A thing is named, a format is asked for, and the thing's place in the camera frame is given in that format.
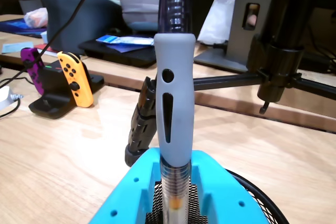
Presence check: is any black laptop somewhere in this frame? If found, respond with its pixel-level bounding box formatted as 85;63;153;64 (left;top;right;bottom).
78;35;158;68

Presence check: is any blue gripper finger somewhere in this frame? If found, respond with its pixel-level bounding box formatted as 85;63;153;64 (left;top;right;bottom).
190;150;267;224
90;147;162;224

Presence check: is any wooden desk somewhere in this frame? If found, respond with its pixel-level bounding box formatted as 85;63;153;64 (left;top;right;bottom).
0;14;336;133

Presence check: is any black controller charging dock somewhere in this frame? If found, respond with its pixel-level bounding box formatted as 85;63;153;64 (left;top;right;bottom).
28;60;105;120

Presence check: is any grey grip retractable pen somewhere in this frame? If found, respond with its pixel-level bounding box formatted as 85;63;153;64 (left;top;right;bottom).
154;0;197;224

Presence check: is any white plastic sheet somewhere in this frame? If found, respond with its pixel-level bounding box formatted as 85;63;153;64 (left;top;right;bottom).
196;0;236;44

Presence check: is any black mesh pen holder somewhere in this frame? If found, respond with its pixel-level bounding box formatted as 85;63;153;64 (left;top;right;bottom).
145;168;290;224

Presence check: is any light blue paper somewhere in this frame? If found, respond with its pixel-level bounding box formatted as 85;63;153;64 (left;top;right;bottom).
2;41;34;55

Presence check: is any grey monitor stand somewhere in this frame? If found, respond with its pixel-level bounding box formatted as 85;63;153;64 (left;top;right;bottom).
193;0;280;74

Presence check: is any clear plastic bag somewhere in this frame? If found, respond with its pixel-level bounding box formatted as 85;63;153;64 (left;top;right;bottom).
23;7;49;28

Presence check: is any purple game controller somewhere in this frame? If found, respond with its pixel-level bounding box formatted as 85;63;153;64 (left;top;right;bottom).
20;47;46;95

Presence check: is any blue white paper packet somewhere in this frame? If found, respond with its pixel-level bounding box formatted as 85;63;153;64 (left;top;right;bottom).
96;34;155;46

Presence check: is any orange game controller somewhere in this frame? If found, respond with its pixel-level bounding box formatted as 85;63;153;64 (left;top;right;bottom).
57;50;95;109

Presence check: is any white charger plug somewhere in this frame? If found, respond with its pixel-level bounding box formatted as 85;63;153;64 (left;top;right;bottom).
0;86;22;109

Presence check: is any thin black hanging cable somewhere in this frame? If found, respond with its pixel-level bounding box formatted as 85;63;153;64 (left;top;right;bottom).
0;0;106;88

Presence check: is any dark blue mat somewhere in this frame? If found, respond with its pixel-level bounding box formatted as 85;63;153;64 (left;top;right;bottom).
0;18;48;38

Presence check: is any grey-green cushion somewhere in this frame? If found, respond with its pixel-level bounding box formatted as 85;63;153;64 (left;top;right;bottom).
41;0;123;44

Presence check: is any black tripod stand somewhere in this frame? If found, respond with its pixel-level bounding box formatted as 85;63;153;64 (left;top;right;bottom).
124;0;336;168

